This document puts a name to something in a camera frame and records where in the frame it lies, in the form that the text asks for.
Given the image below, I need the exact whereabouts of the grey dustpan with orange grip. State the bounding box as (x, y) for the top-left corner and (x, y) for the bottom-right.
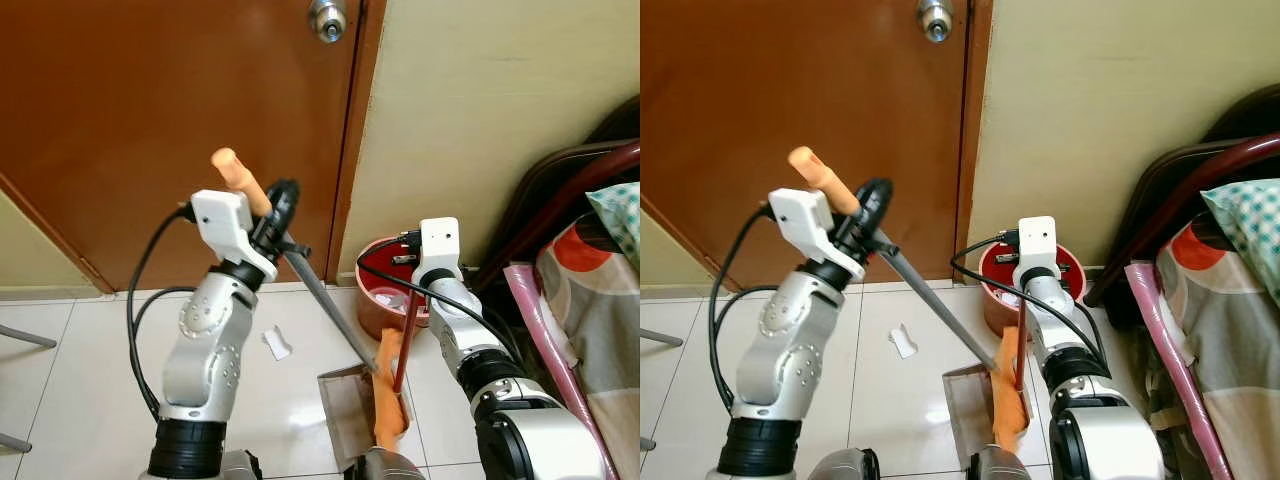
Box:
(211, 147), (409, 473)
(787, 145), (1013, 473)

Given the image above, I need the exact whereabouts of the orange broom with red handle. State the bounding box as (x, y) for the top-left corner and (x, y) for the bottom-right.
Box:
(372, 288), (423, 453)
(988, 298), (1033, 458)

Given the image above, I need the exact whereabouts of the red round bucket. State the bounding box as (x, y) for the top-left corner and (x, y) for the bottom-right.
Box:
(977, 237), (1090, 338)
(356, 236), (443, 342)

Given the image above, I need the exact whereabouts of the brown wooden door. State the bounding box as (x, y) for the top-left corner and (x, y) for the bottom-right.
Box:
(640, 0), (994, 289)
(0, 0), (388, 294)

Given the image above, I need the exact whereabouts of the dark brown curved headboard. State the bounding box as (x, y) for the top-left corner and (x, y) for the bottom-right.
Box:
(1084, 84), (1280, 309)
(468, 94), (641, 293)

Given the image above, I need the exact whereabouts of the silver round door knob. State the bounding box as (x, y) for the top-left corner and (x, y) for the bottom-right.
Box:
(308, 0), (348, 44)
(917, 0), (956, 44)

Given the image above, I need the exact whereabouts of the bed with patterned sheet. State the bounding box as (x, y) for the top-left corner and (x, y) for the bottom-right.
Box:
(534, 212), (641, 480)
(1138, 212), (1280, 480)

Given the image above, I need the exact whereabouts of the teal checked pillow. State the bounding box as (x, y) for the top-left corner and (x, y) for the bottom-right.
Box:
(584, 181), (641, 273)
(1199, 177), (1280, 306)

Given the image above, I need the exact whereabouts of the grey left robot leg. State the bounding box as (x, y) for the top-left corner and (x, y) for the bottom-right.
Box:
(218, 450), (264, 480)
(803, 447), (883, 480)

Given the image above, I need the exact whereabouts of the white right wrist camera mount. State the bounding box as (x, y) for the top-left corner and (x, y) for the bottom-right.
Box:
(413, 217), (464, 288)
(1013, 215), (1060, 283)

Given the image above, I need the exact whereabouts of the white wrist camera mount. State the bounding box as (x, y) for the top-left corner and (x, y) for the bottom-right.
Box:
(189, 189), (280, 283)
(767, 187), (852, 282)
(413, 217), (464, 288)
(1013, 215), (1060, 283)

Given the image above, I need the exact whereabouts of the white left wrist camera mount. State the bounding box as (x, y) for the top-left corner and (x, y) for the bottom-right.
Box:
(189, 189), (280, 283)
(767, 187), (852, 282)

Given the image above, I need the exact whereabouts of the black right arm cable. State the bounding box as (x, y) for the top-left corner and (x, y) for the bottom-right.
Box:
(949, 234), (1113, 373)
(356, 236), (525, 365)

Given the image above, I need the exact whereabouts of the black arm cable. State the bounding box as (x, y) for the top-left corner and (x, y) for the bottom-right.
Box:
(949, 234), (1113, 373)
(125, 203), (198, 422)
(706, 203), (778, 422)
(356, 236), (525, 365)

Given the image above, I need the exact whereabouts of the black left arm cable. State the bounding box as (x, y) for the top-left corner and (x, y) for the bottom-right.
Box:
(706, 203), (778, 422)
(125, 203), (198, 422)

